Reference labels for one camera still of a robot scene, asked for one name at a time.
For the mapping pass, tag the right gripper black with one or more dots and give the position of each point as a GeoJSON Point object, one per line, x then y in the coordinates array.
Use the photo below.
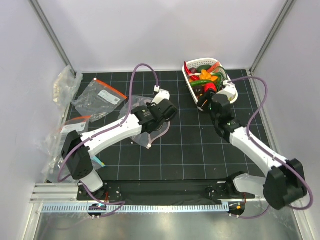
{"type": "Point", "coordinates": [207, 95]}

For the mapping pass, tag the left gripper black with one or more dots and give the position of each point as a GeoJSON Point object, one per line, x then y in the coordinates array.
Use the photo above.
{"type": "Point", "coordinates": [150, 106]}

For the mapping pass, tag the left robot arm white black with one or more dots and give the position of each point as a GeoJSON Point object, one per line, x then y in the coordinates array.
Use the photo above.
{"type": "Point", "coordinates": [78, 149]}

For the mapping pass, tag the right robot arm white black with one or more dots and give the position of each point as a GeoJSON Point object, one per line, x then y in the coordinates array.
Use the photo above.
{"type": "Point", "coordinates": [283, 182]}

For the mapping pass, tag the orange-zip bag upper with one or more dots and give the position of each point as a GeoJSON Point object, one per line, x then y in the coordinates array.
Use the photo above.
{"type": "Point", "coordinates": [98, 100]}

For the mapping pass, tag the blue-zip clear bag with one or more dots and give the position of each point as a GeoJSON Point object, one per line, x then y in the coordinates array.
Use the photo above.
{"type": "Point", "coordinates": [97, 163]}

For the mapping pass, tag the red toy strawberry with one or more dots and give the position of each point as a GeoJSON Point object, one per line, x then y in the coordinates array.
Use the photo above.
{"type": "Point", "coordinates": [210, 87]}

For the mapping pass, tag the orange toy bell pepper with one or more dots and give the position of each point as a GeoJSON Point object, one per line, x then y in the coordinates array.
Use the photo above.
{"type": "Point", "coordinates": [204, 75]}

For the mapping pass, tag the red toy chili pepper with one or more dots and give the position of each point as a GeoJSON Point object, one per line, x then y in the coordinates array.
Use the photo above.
{"type": "Point", "coordinates": [187, 69]}

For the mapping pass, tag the white perforated plastic basket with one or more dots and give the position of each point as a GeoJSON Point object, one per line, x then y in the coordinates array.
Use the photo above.
{"type": "Point", "coordinates": [212, 66]}

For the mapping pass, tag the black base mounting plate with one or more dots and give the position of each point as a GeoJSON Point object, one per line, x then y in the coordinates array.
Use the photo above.
{"type": "Point", "coordinates": [194, 192]}

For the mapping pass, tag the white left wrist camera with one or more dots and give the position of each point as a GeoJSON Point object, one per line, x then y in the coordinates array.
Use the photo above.
{"type": "Point", "coordinates": [160, 94]}

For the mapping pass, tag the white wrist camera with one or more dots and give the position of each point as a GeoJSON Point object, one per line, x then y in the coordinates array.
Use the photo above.
{"type": "Point", "coordinates": [160, 94]}
{"type": "Point", "coordinates": [229, 89]}

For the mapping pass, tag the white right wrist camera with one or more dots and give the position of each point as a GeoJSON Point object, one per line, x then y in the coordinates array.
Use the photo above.
{"type": "Point", "coordinates": [229, 89]}

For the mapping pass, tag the crumpled clear bag at wall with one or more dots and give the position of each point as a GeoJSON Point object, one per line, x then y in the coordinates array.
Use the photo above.
{"type": "Point", "coordinates": [66, 86]}

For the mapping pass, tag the perforated aluminium rail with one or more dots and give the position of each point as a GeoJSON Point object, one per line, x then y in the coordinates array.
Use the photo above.
{"type": "Point", "coordinates": [98, 208]}

